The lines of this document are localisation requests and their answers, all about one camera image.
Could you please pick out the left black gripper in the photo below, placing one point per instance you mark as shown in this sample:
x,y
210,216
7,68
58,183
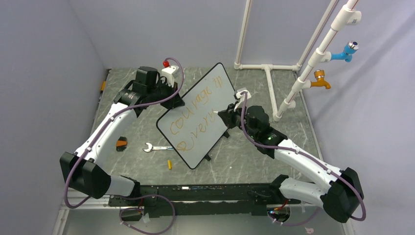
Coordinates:
x,y
171,90

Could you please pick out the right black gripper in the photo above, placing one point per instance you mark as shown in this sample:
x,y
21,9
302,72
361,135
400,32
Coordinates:
x,y
228,115

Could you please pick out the black-framed whiteboard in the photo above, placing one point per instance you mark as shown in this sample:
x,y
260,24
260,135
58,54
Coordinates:
x,y
194,129

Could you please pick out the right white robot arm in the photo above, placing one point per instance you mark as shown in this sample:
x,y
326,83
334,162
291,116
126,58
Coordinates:
x,y
337,191

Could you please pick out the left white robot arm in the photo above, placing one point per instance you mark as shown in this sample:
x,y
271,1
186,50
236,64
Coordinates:
x,y
82,169

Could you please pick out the silver wrench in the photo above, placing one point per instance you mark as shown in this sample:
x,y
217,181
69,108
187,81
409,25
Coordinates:
x,y
150,147

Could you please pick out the orange black clamp tool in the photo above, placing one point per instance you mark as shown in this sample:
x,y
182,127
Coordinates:
x,y
121,144

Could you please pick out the orange tap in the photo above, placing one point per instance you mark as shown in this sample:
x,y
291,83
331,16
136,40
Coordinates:
x,y
320,80

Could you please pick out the blue tap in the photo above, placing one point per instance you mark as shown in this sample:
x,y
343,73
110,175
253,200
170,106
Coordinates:
x,y
346,55

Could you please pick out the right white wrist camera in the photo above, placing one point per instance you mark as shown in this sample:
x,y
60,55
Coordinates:
x,y
242,96

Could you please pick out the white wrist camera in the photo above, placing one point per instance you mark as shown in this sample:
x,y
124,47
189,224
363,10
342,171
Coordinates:
x,y
242,96
170,72

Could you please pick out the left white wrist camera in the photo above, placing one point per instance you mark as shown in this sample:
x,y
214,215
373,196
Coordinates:
x,y
170,72

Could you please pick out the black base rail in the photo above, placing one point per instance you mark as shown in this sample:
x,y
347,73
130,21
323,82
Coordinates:
x,y
206,199

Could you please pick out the white pvc pipe frame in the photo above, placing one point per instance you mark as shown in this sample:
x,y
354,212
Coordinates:
x,y
291,35

